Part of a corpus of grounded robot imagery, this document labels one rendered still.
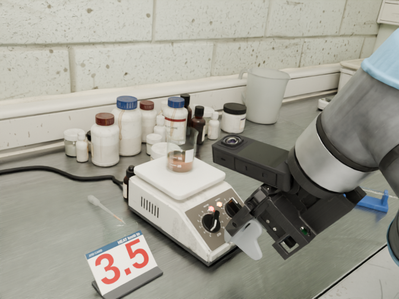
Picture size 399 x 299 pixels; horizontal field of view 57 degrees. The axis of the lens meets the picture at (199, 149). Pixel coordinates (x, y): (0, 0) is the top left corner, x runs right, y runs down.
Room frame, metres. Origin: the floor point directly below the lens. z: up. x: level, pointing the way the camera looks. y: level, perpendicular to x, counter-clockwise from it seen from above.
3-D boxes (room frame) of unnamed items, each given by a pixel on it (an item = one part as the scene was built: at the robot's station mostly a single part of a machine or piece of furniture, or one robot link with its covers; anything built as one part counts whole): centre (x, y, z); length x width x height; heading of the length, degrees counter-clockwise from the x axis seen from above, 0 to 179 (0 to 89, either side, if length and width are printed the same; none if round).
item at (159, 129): (0.84, 0.10, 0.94); 0.03 x 0.03 x 0.08
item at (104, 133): (0.74, 0.21, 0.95); 0.06 x 0.06 x 0.11
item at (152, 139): (0.80, 0.11, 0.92); 0.04 x 0.04 x 0.04
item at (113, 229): (0.48, 0.11, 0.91); 0.06 x 0.06 x 0.02
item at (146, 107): (0.88, 0.14, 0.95); 0.06 x 0.06 x 0.10
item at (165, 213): (0.55, 0.01, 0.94); 0.22 x 0.13 x 0.08; 49
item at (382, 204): (0.67, -0.35, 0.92); 0.10 x 0.03 x 0.04; 71
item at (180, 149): (0.57, 0.03, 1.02); 0.06 x 0.05 x 0.08; 69
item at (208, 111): (0.97, 0.00, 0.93); 0.06 x 0.06 x 0.07
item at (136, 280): (0.40, 0.09, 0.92); 0.09 x 0.06 x 0.04; 136
